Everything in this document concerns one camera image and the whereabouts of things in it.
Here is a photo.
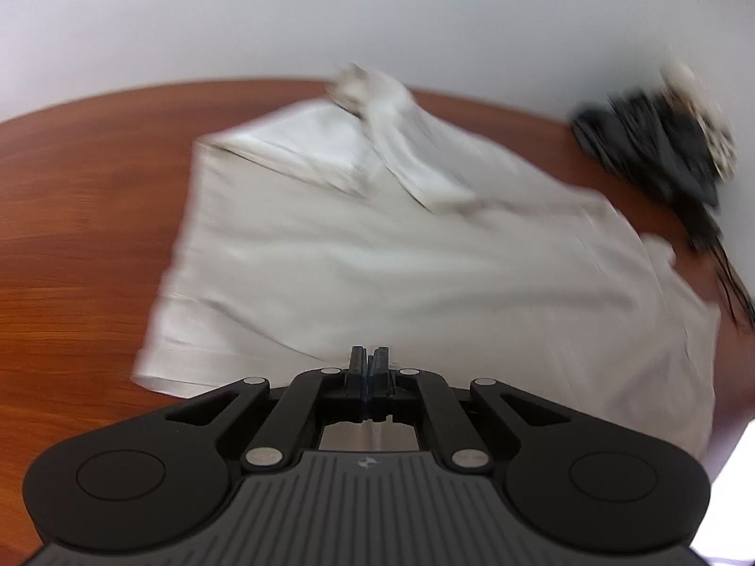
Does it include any white cloth bundle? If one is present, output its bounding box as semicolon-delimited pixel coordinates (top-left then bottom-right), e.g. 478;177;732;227
660;60;738;180

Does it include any dark grey garment pile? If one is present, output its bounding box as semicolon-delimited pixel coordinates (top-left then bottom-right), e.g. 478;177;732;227
570;92;721;252

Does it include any black cable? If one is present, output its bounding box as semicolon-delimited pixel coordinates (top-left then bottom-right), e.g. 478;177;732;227
706;240;755;331

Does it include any beige satin shirt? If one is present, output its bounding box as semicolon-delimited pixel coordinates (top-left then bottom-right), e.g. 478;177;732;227
133;68;719;457

